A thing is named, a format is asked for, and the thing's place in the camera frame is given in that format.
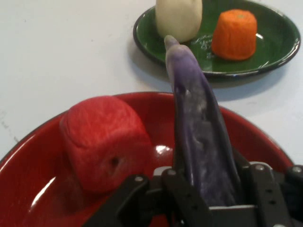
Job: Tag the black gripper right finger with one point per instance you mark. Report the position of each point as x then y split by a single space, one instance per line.
267 189

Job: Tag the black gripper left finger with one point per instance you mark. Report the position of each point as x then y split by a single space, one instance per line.
184 196

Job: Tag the purple toy eggplant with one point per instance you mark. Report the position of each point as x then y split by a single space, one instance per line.
201 132

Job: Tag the red toy vegetable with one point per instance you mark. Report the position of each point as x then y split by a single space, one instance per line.
104 142

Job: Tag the green enamel plate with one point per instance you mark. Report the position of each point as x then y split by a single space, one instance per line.
272 47

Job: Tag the red enamel plate black rim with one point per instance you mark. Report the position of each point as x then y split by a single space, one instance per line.
35 170

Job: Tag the orange toy carrot piece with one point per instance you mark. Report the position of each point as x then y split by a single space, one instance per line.
234 35

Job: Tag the white toy vegetable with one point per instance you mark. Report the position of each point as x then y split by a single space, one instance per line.
177 19

